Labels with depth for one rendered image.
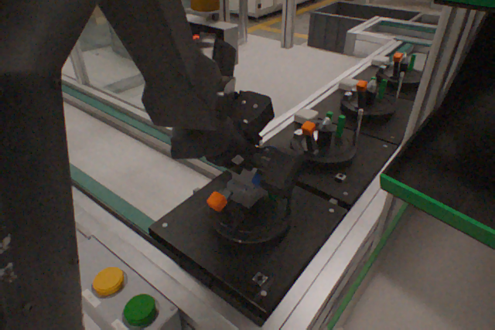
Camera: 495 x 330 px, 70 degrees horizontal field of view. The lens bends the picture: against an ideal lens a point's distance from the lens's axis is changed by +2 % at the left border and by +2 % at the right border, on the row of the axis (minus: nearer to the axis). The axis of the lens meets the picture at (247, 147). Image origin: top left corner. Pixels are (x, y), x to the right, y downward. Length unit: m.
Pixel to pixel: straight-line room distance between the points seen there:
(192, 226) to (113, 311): 0.16
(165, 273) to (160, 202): 0.20
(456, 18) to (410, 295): 0.29
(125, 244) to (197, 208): 0.13
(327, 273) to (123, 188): 0.45
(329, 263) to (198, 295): 0.20
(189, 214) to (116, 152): 0.34
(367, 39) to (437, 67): 1.27
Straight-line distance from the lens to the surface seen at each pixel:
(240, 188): 0.53
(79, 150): 0.95
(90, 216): 0.68
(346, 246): 0.59
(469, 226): 0.32
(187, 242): 0.57
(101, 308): 0.55
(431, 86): 0.40
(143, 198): 0.75
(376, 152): 0.80
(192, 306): 0.52
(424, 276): 0.46
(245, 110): 0.46
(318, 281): 0.55
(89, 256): 0.61
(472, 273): 0.45
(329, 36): 2.50
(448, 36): 0.39
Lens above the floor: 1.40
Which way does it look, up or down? 34 degrees down
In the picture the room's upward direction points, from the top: straight up
